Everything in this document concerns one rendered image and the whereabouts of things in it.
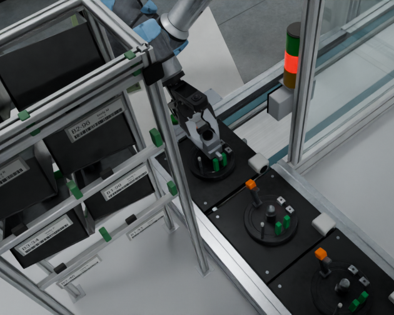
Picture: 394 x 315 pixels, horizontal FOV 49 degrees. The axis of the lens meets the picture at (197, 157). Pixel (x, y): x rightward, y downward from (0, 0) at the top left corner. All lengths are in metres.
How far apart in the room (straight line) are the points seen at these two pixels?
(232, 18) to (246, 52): 0.38
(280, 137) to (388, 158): 0.34
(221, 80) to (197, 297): 0.81
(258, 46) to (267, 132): 1.73
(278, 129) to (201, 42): 0.59
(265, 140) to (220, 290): 0.49
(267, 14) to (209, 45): 1.59
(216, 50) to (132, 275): 0.94
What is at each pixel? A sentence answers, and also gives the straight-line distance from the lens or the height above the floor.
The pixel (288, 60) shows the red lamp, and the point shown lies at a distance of 1.00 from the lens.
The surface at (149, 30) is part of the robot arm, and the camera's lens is 1.13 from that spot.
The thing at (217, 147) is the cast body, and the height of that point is 1.06.
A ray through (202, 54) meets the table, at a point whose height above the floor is 0.86.
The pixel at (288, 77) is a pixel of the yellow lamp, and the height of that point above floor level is 1.29.
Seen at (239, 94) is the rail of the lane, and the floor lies 0.95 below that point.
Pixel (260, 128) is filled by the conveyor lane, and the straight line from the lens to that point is 1.41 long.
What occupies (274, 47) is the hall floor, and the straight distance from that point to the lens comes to 3.08.
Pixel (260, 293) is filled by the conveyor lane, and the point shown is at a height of 0.95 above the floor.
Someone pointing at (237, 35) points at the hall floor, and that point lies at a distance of 3.18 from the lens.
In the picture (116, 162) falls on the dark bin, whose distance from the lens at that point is 1.01.
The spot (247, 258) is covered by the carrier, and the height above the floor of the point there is 0.97.
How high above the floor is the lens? 2.02
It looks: 55 degrees down
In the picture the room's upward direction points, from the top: 11 degrees counter-clockwise
